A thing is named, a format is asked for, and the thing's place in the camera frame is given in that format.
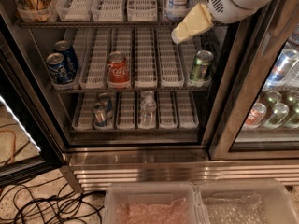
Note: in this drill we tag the red can right compartment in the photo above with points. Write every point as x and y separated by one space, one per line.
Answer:
255 115

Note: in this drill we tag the right clear plastic bin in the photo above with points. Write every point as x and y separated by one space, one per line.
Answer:
248 202

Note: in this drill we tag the left clear plastic bin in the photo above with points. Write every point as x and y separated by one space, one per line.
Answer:
153 203

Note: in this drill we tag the blue soda can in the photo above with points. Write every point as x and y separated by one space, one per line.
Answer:
57 67
66 48

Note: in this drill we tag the clear plastic bin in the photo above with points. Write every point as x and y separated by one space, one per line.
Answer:
248 202
153 203

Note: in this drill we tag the closed fridge glass door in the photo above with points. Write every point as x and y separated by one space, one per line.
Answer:
231 141

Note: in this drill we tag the small blue can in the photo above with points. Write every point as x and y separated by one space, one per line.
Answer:
99 115
104 98

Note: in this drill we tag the clear water bottle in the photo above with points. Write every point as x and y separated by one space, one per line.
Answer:
148 108

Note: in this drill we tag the open fridge glass door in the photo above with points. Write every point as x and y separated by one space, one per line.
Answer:
18 105

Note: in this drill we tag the green soda can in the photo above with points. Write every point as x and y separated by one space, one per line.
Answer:
201 65

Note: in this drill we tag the rear blue soda can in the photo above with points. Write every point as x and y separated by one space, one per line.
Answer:
66 48

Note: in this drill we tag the silver blue energy can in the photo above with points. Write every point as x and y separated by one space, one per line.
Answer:
285 62

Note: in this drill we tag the front blue soda can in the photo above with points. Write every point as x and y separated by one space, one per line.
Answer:
57 67

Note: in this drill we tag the front small blue can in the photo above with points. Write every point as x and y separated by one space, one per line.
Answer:
99 115

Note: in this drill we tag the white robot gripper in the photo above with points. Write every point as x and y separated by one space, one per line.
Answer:
234 4

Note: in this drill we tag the rear small blue can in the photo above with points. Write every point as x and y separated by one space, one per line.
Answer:
104 98

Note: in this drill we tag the green can right compartment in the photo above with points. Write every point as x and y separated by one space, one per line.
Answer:
278 113

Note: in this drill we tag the red Coca-Cola can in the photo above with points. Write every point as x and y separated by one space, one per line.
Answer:
117 67

